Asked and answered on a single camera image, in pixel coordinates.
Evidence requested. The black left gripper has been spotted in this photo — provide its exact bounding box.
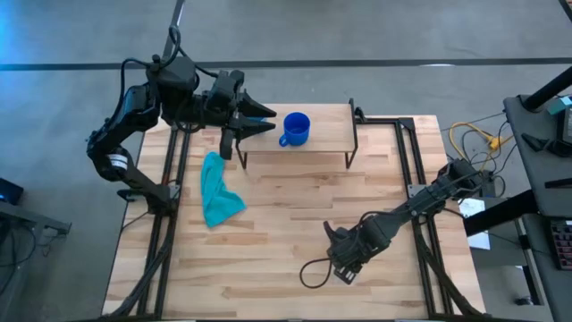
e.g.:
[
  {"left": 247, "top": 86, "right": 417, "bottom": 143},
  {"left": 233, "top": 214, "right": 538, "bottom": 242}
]
[{"left": 203, "top": 69, "right": 278, "bottom": 161}]

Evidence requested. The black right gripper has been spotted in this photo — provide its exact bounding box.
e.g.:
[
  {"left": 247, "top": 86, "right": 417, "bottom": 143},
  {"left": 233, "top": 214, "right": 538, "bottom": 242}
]
[{"left": 322, "top": 213, "right": 394, "bottom": 286}]

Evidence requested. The large blue mug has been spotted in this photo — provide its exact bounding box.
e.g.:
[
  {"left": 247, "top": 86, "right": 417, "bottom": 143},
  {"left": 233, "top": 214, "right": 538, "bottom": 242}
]
[{"left": 278, "top": 111, "right": 312, "bottom": 148}]

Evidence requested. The wooden shelf with black legs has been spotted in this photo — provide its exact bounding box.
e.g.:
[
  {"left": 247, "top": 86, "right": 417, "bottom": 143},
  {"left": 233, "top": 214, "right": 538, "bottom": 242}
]
[{"left": 234, "top": 97, "right": 359, "bottom": 170}]

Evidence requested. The teal cloth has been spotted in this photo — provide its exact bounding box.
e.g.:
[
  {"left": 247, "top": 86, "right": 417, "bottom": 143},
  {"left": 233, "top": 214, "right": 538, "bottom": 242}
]
[{"left": 199, "top": 150, "right": 248, "bottom": 229}]

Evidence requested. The white paper sheet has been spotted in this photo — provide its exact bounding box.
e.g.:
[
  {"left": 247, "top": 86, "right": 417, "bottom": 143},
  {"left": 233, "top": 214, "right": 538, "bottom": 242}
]
[{"left": 458, "top": 197, "right": 492, "bottom": 250}]

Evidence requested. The black support beam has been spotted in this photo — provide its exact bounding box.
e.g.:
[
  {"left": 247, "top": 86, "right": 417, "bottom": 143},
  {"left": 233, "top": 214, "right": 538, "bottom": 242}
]
[{"left": 463, "top": 190, "right": 540, "bottom": 237}]

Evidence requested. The grey side table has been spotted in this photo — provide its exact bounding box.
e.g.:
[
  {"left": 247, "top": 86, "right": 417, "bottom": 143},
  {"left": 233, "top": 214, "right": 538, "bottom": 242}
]
[{"left": 502, "top": 93, "right": 572, "bottom": 322}]

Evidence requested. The backlit black keyboard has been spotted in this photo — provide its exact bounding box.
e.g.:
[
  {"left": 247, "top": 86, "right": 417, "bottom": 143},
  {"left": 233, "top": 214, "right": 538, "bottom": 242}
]
[{"left": 549, "top": 217, "right": 572, "bottom": 271}]

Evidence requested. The black flat bar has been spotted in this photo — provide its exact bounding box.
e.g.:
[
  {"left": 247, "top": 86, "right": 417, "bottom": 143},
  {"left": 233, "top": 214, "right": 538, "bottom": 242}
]
[{"left": 543, "top": 177, "right": 572, "bottom": 190}]

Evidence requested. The black handheld device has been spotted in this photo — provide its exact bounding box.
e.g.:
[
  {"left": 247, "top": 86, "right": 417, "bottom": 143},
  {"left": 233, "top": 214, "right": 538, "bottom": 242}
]
[{"left": 520, "top": 131, "right": 572, "bottom": 158}]

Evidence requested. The small teal box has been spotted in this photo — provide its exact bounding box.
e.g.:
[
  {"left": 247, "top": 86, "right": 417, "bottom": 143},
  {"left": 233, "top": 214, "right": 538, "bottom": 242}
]
[{"left": 545, "top": 96, "right": 572, "bottom": 115}]

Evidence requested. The black slanted pole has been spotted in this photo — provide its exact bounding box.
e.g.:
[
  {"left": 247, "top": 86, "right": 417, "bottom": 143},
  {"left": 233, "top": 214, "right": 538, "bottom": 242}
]
[{"left": 521, "top": 66, "right": 572, "bottom": 112}]

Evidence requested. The dark grey side desk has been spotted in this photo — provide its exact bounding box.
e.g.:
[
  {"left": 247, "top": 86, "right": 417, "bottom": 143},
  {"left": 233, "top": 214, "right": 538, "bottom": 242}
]
[{"left": 0, "top": 199, "right": 72, "bottom": 296}]

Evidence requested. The blue-lit dark device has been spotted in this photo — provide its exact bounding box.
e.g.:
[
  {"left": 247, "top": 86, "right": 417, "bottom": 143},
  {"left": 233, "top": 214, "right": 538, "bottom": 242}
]
[{"left": 0, "top": 177, "right": 24, "bottom": 206}]

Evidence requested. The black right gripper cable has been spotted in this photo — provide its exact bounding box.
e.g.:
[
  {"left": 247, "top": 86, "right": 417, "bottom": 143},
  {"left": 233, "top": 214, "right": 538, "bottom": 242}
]
[{"left": 298, "top": 257, "right": 335, "bottom": 290}]

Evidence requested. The black metal table frame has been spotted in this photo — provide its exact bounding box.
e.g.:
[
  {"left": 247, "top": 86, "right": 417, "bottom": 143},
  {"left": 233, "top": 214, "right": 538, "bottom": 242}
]
[{"left": 101, "top": 106, "right": 484, "bottom": 321}]

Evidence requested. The yellow cable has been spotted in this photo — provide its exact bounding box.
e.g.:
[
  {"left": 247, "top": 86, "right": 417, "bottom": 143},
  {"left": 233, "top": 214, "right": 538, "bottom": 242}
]
[{"left": 448, "top": 121, "right": 515, "bottom": 181}]

